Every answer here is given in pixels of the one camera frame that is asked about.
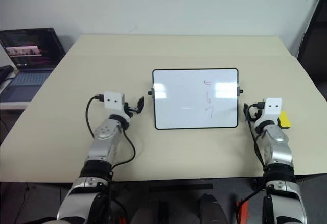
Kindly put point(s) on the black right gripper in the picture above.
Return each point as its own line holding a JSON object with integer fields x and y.
{"x": 256, "y": 113}

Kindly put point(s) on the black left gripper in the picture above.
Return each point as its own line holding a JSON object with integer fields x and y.
{"x": 128, "y": 111}

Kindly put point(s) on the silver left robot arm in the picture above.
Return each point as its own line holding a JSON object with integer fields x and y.
{"x": 102, "y": 142}

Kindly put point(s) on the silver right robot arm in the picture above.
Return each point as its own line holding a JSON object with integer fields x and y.
{"x": 277, "y": 145}

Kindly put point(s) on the yellow eraser block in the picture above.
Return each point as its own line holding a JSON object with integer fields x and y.
{"x": 285, "y": 120}

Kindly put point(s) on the small black-framed whiteboard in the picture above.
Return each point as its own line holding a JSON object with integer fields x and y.
{"x": 195, "y": 99}

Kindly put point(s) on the orange red floor object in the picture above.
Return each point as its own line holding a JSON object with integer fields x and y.
{"x": 242, "y": 208}

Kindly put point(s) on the dark rounded shape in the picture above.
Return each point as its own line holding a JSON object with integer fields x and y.
{"x": 212, "y": 210}

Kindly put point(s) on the open blue laptop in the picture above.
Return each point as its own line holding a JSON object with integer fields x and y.
{"x": 28, "y": 63}

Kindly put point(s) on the black bag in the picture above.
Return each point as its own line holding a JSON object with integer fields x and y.
{"x": 5, "y": 72}

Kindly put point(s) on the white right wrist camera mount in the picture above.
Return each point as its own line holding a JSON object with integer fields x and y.
{"x": 271, "y": 109}

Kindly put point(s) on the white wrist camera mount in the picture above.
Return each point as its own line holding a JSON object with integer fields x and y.
{"x": 114, "y": 102}
{"x": 271, "y": 109}

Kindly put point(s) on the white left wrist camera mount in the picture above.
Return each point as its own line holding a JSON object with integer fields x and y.
{"x": 114, "y": 102}

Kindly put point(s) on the dark panel with metal frame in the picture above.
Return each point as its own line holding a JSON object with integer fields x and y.
{"x": 315, "y": 43}

